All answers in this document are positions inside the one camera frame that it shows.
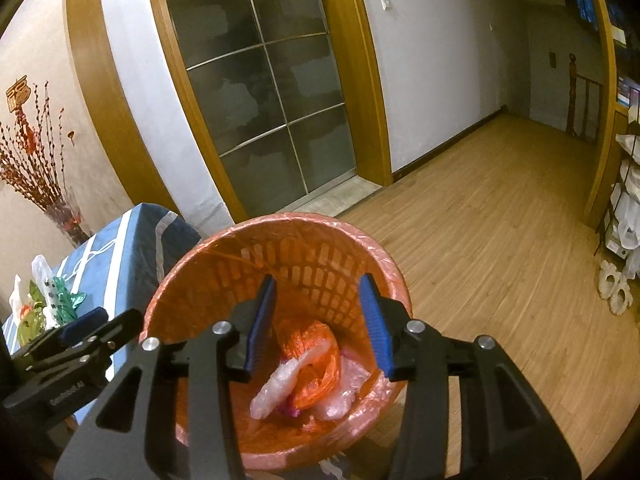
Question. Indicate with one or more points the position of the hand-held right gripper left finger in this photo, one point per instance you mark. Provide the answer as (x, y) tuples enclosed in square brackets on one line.
[(262, 322)]

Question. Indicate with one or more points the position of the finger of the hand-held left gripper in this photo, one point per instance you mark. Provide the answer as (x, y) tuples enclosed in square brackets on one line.
[(85, 324), (117, 330)]

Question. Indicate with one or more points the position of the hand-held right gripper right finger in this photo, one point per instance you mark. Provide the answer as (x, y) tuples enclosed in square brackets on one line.
[(375, 330)]

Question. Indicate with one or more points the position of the green foil wrapper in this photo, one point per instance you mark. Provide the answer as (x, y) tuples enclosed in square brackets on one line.
[(65, 300)]

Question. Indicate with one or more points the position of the yellow-green snack packet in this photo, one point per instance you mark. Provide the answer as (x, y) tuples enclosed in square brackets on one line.
[(30, 327)]

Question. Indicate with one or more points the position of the pinkish clear plastic wrap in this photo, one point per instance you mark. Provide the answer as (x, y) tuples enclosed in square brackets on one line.
[(345, 385)]

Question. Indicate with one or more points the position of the orange plastic bag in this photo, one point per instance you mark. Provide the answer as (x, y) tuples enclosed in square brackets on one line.
[(315, 360)]

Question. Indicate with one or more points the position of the white plastic bag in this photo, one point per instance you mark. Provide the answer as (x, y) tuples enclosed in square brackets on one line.
[(42, 275)]

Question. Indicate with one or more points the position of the waste basket with red liner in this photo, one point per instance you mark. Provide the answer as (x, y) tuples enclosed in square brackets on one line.
[(310, 260)]

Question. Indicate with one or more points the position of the blue striped tablecloth table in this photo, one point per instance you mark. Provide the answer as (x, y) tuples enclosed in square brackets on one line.
[(125, 240)]

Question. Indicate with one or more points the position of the glass vase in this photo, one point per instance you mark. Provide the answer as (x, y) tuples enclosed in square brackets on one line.
[(67, 220)]

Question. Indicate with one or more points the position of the red berry branches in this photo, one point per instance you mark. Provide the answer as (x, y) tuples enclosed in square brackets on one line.
[(30, 165)]

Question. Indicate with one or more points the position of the frosted glass sliding door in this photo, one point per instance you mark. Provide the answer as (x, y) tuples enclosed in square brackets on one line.
[(260, 85)]

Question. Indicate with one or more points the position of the wooden archway trim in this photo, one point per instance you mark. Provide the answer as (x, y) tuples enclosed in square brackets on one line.
[(95, 70)]

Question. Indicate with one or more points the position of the black metal rack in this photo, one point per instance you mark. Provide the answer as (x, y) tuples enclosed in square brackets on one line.
[(622, 200)]

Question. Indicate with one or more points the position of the wooden stair railing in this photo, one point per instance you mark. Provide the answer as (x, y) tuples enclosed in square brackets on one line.
[(573, 95)]

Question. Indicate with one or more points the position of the wooden shelving unit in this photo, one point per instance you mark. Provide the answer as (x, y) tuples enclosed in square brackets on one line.
[(605, 110)]

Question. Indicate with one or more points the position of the row of blue books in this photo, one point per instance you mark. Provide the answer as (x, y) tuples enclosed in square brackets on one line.
[(586, 10)]

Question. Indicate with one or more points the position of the red hanging wall ornament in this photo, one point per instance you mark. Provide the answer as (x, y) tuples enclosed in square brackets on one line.
[(20, 97)]

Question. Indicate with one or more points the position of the wooden door frame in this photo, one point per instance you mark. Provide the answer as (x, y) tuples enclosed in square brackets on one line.
[(360, 85)]

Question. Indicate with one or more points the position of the dark wall panel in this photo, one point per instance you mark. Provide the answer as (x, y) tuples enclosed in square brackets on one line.
[(553, 59)]

